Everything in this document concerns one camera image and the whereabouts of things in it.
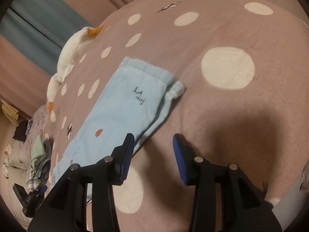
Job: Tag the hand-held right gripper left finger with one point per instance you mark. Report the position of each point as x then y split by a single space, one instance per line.
127 152

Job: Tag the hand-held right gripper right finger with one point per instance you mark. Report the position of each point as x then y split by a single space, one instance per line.
178 157

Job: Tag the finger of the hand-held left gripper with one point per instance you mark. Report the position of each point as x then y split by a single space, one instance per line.
39 190

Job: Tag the light blue pants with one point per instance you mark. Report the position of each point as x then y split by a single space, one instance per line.
125 106

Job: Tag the pile of clothes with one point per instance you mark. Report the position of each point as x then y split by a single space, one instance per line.
36 149

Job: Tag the polka dot blanket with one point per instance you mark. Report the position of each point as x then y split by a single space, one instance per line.
193 77

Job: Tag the white goose plush toy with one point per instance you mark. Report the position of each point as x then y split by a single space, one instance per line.
70 53

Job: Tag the teal curtain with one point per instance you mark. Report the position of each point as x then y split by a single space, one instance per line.
36 29

